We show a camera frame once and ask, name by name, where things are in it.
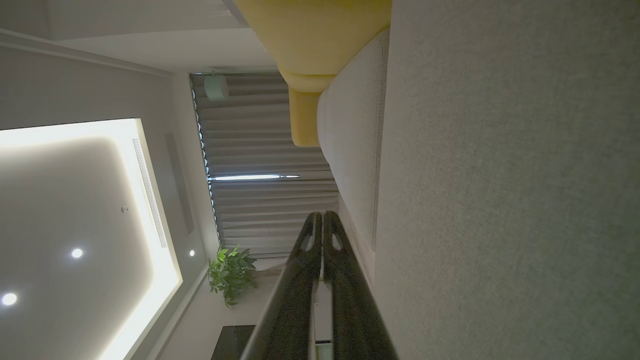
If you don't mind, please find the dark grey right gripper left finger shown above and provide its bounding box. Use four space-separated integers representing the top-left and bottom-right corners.
240 212 324 360

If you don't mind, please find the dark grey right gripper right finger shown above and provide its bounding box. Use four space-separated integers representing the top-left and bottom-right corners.
322 210 400 360

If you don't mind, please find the green potted plant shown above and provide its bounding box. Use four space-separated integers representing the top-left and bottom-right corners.
207 244 288 308

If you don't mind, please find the black flat television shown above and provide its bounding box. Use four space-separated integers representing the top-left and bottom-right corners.
210 325 257 360

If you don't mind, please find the grey pleated curtain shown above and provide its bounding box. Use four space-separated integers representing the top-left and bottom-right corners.
206 177 342 260
190 72 337 178

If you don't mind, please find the yellow sofa armrest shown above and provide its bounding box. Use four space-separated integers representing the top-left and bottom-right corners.
289 89 322 147

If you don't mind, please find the long grey sofa seat cushion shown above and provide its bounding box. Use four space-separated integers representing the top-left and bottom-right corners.
316 27 392 288

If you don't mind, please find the yellow and grey sofa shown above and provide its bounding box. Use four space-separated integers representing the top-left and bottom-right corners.
372 0 640 360

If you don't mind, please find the small yellow sofa backrest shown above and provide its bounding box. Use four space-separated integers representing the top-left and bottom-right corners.
277 70 337 94

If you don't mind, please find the round white mounted device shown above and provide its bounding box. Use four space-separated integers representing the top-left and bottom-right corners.
204 74 230 102

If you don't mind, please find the large yellow sofa backrest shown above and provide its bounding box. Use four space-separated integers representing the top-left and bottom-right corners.
234 0 393 77

